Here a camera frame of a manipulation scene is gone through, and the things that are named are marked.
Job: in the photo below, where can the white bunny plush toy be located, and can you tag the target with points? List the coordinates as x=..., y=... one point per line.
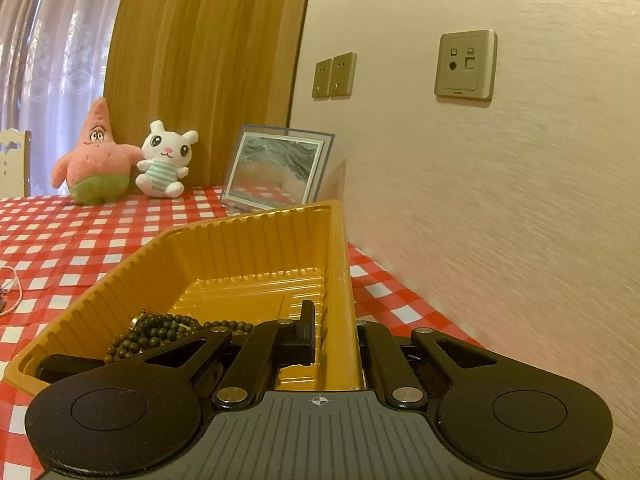
x=162, y=160

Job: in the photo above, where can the red white checkered tablecloth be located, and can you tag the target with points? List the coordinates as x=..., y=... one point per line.
x=75, y=240

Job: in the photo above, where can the white lace curtain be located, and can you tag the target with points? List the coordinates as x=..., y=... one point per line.
x=50, y=60

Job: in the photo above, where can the yellow ribbed plastic tray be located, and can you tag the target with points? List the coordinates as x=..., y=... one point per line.
x=240, y=255

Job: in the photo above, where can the black hair clip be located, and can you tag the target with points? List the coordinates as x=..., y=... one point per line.
x=65, y=367

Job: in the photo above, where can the white wooden chair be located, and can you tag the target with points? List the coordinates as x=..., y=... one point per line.
x=12, y=170

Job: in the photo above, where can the beige wall data socket plate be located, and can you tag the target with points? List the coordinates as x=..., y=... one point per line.
x=465, y=66

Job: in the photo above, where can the wooden wall panel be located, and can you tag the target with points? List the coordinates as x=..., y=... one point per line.
x=200, y=60

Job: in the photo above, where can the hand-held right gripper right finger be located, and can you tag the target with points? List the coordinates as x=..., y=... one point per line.
x=372, y=350

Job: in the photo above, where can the framed sand picture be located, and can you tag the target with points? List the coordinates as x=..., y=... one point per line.
x=275, y=165

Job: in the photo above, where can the pink starfish plush toy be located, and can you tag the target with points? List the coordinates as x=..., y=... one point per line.
x=97, y=160

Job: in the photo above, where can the beige wall power socket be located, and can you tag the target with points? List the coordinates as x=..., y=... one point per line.
x=343, y=74
x=322, y=78

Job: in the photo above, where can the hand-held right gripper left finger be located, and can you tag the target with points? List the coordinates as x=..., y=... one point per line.
x=308, y=331

